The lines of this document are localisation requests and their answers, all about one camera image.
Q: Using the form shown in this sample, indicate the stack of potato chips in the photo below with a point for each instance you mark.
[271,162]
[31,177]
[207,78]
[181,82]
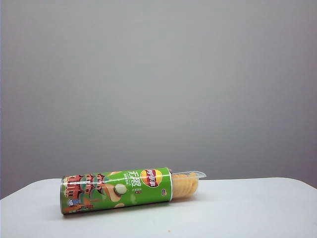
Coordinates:
[184,187]

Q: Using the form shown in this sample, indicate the transparent plastic chips tray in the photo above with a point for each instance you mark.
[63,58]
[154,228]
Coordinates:
[195,174]

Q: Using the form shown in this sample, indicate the green chips tube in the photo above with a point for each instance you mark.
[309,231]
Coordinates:
[104,191]

